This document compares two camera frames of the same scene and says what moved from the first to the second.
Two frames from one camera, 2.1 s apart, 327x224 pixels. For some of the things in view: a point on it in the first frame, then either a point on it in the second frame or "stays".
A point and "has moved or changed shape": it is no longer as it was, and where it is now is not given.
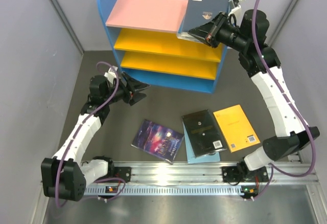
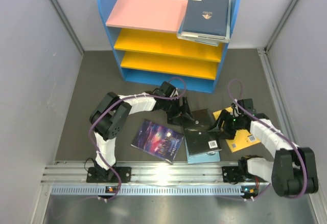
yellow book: (236, 129) stays
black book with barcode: (204, 136) has moved or changed shape
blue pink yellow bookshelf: (143, 30) stays
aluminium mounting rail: (252, 177) stays
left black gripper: (132, 85) → (172, 118)
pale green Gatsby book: (185, 36) → (207, 16)
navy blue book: (203, 9) stays
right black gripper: (209, 32) → (227, 133)
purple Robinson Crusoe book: (158, 140) stays
